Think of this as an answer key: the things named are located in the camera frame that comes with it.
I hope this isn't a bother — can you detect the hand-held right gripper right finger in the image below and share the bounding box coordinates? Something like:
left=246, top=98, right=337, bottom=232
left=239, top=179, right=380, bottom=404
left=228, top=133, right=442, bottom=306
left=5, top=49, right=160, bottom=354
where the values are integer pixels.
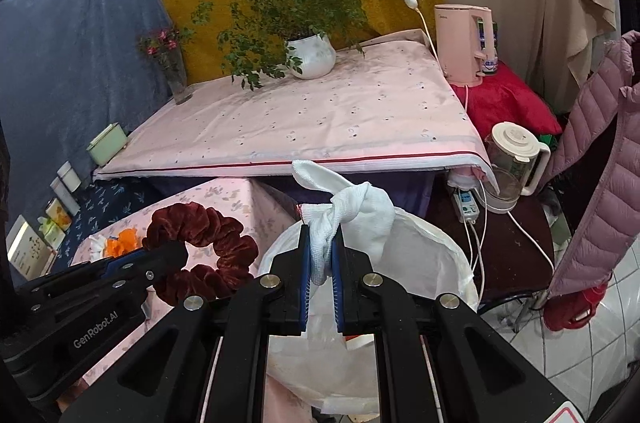
left=331, top=228, right=586, bottom=423

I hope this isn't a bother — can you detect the pale green box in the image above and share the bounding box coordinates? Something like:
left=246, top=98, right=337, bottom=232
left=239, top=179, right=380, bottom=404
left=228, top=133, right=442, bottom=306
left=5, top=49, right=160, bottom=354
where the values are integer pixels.
left=86, top=123, right=129, bottom=167

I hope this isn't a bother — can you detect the white tin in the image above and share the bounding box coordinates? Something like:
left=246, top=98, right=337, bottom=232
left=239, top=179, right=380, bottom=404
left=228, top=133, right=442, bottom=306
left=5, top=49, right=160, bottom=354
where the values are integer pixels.
left=49, top=178, right=81, bottom=216
left=56, top=161, right=81, bottom=192

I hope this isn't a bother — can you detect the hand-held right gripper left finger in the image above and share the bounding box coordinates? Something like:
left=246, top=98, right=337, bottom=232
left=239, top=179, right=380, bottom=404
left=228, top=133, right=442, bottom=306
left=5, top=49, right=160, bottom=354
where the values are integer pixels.
left=60, top=224, right=312, bottom=423

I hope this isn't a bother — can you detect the green plant in white pot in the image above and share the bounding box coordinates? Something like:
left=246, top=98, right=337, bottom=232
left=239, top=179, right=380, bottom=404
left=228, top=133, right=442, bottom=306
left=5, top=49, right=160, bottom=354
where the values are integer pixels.
left=192, top=0, right=396, bottom=91

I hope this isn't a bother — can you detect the pink down jacket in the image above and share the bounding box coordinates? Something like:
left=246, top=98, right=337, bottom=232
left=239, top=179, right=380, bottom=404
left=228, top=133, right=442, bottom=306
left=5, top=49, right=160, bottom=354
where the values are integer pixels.
left=542, top=30, right=640, bottom=299

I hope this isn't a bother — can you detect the white flat box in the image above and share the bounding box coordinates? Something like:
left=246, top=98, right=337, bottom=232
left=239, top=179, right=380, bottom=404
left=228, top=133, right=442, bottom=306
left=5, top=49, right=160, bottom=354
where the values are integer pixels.
left=7, top=215, right=56, bottom=276

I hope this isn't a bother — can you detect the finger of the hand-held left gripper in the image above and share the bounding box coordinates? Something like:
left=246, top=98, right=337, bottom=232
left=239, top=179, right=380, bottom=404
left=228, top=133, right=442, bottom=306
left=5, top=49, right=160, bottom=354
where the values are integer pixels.
left=17, top=242, right=189, bottom=330
left=20, top=250, right=150, bottom=293

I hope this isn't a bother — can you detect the dark purple cloth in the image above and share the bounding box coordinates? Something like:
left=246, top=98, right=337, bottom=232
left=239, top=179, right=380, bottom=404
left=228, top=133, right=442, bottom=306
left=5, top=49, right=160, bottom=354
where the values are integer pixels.
left=150, top=170, right=436, bottom=224

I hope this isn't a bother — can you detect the dark brown side table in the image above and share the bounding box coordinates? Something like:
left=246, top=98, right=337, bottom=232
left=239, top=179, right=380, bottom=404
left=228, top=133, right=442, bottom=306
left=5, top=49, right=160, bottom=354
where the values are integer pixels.
left=432, top=173, right=556, bottom=304

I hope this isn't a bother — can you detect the glass kettle with white lid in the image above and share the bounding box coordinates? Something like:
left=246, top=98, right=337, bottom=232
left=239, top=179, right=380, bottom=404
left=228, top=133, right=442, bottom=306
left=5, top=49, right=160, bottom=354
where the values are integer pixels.
left=482, top=121, right=552, bottom=215

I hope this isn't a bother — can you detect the blue hanging cloth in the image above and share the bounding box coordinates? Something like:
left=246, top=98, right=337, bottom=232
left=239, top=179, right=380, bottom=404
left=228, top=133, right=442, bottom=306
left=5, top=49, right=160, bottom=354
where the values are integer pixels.
left=0, top=0, right=173, bottom=249

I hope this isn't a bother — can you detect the orange print box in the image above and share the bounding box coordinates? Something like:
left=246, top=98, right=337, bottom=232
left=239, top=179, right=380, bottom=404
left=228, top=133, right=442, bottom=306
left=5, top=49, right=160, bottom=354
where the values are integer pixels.
left=39, top=198, right=73, bottom=249

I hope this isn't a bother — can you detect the pink dotted tablecloth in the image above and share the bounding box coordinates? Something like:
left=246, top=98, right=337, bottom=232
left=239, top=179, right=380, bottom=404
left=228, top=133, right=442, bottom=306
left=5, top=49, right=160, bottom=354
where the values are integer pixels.
left=92, top=29, right=501, bottom=194

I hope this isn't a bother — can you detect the dark red velvet scrunchie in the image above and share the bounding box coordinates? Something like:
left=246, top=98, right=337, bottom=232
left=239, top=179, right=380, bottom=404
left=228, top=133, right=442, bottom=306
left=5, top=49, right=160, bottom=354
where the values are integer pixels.
left=142, top=203, right=259, bottom=306

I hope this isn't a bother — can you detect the blue label bottle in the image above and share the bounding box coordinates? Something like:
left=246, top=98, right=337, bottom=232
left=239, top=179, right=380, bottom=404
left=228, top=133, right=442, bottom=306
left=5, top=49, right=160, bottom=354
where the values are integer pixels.
left=482, top=20, right=501, bottom=76

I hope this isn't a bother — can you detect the glass vase with pink flowers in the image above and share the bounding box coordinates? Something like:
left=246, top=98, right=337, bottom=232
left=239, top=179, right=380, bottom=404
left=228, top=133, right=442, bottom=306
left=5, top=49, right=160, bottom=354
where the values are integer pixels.
left=137, top=27, right=196, bottom=105

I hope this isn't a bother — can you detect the white plastic trash bag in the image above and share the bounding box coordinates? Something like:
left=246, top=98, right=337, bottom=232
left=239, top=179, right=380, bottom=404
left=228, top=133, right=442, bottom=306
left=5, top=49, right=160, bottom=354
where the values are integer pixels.
left=256, top=203, right=481, bottom=419

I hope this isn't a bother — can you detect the pink electric kettle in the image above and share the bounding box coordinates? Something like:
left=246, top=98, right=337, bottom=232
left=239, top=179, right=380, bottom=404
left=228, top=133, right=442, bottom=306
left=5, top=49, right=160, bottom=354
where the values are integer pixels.
left=433, top=4, right=496, bottom=86

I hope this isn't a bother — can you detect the white cloth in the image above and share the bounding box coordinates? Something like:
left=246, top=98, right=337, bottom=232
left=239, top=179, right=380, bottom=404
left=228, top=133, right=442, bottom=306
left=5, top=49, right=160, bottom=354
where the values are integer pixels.
left=291, top=159, right=396, bottom=286

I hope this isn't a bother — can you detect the orange scrunchie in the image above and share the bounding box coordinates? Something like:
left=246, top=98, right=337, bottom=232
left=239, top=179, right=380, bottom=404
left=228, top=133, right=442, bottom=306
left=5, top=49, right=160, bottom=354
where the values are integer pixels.
left=105, top=228, right=138, bottom=260

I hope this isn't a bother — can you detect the white power cable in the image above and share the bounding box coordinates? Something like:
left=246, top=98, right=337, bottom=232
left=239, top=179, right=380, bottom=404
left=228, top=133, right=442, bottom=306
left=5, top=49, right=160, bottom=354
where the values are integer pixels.
left=505, top=208, right=556, bottom=271
left=462, top=183, right=490, bottom=304

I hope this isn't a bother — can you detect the white power strip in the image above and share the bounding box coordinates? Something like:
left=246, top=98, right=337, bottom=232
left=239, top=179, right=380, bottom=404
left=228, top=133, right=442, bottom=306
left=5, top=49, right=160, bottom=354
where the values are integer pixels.
left=451, top=189, right=478, bottom=224

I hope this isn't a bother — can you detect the red cloth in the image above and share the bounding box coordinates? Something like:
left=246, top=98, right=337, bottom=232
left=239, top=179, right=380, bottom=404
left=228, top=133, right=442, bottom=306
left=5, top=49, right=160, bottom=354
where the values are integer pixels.
left=450, top=63, right=563, bottom=141

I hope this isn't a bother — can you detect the white scrunchie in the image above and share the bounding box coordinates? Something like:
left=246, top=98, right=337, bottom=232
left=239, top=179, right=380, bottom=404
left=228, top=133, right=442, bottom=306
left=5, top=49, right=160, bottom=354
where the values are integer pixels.
left=89, top=234, right=111, bottom=261

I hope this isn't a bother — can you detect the navy floral cloth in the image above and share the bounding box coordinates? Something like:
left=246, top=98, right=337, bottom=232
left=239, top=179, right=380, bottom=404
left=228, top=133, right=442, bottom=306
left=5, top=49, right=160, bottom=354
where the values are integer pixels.
left=52, top=180, right=166, bottom=274

